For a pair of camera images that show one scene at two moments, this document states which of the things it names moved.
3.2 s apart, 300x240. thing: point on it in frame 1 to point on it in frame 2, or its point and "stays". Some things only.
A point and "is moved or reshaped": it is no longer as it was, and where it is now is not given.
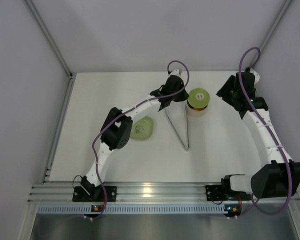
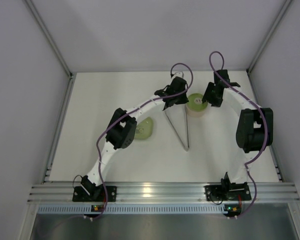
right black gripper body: (236, 100) to (211, 97)
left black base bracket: (97, 194) stays
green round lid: (198, 98) is moved or reshaped
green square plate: (142, 129) stays
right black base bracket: (215, 193) stays
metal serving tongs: (177, 113) stays
